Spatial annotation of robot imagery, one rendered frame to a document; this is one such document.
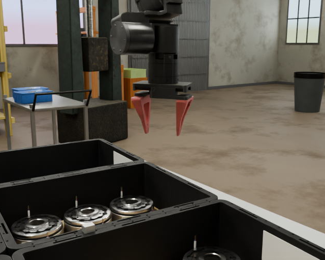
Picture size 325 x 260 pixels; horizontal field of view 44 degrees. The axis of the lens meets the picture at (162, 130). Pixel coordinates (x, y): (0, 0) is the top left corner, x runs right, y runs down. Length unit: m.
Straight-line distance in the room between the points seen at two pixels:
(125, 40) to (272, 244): 0.42
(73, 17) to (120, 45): 4.10
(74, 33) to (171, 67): 4.07
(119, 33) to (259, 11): 11.89
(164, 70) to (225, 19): 10.78
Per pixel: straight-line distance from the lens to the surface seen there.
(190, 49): 10.58
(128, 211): 0.91
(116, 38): 0.71
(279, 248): 0.70
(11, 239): 0.68
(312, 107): 7.80
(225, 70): 11.56
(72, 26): 4.77
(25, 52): 8.50
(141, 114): 0.76
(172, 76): 0.74
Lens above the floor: 1.22
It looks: 12 degrees down
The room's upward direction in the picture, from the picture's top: straight up
